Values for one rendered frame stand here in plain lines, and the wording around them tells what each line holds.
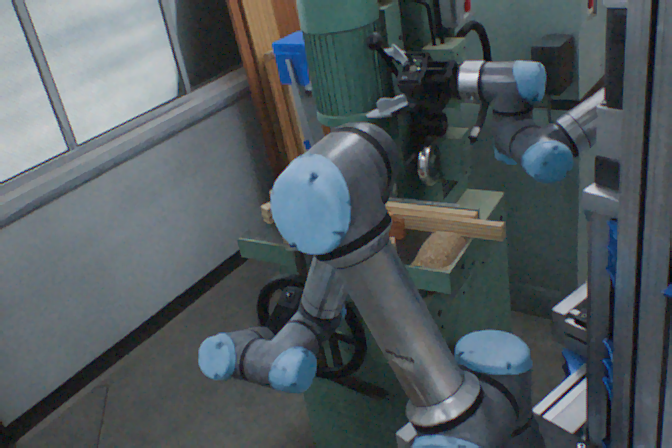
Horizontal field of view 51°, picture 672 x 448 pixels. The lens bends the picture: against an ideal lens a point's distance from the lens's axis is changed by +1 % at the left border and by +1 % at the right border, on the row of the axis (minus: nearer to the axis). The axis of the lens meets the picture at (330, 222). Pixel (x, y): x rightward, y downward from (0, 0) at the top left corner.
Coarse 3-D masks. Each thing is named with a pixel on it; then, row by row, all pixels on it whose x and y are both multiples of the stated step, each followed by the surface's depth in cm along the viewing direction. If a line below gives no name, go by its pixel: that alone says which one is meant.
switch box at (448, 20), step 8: (440, 0) 172; (448, 0) 171; (456, 0) 170; (464, 0) 174; (440, 8) 173; (448, 8) 172; (456, 8) 171; (448, 16) 173; (456, 16) 172; (448, 24) 174; (456, 24) 173
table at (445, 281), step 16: (256, 224) 191; (272, 224) 190; (240, 240) 186; (256, 240) 183; (272, 240) 182; (400, 240) 171; (416, 240) 170; (480, 240) 172; (256, 256) 186; (272, 256) 183; (400, 256) 165; (464, 256) 163; (416, 272) 161; (432, 272) 158; (448, 272) 156; (464, 272) 165; (432, 288) 161; (448, 288) 158
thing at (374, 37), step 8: (368, 40) 142; (376, 40) 141; (376, 48) 142; (384, 56) 147; (392, 64) 150; (392, 72) 152; (424, 112) 168; (432, 112) 173; (424, 120) 173; (432, 120) 172; (440, 120) 171; (424, 128) 173; (432, 128) 172; (440, 128) 172; (432, 136) 174; (440, 136) 173
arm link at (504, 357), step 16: (480, 336) 114; (496, 336) 113; (512, 336) 113; (464, 352) 110; (480, 352) 109; (496, 352) 109; (512, 352) 109; (528, 352) 109; (464, 368) 109; (480, 368) 107; (496, 368) 106; (512, 368) 106; (528, 368) 108; (496, 384) 105; (512, 384) 107; (528, 384) 110; (512, 400) 105; (528, 400) 112; (528, 416) 113
